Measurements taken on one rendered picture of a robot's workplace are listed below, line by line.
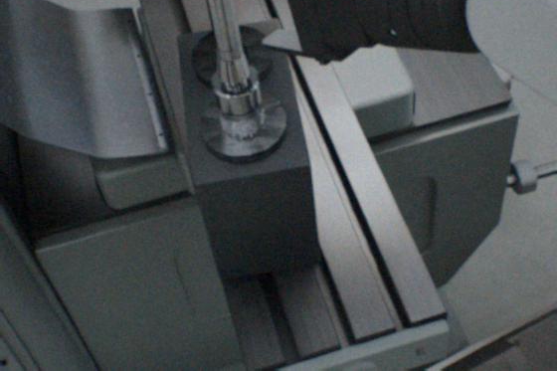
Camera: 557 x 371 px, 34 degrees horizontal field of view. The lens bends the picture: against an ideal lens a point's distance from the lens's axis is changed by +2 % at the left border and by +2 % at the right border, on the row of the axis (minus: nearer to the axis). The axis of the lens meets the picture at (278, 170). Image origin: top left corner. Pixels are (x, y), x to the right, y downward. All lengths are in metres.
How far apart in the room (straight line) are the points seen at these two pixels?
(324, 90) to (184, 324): 0.63
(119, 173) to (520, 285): 1.14
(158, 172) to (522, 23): 0.89
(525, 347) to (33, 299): 0.75
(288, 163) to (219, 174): 0.07
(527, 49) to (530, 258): 1.71
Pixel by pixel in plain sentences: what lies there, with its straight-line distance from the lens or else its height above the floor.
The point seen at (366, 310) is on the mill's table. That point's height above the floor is 0.96.
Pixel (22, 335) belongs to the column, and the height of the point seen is 0.62.
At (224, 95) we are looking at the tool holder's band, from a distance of 0.86.
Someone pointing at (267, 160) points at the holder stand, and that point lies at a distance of 0.89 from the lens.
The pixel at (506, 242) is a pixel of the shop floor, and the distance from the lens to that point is 2.23.
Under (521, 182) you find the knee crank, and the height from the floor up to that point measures 0.56.
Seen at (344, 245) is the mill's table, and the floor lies 0.96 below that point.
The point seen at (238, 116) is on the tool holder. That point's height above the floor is 1.20.
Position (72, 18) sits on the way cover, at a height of 0.92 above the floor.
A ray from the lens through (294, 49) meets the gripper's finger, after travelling 0.69.
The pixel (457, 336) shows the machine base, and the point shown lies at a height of 0.20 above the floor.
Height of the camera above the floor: 1.85
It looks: 52 degrees down
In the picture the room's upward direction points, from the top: 9 degrees counter-clockwise
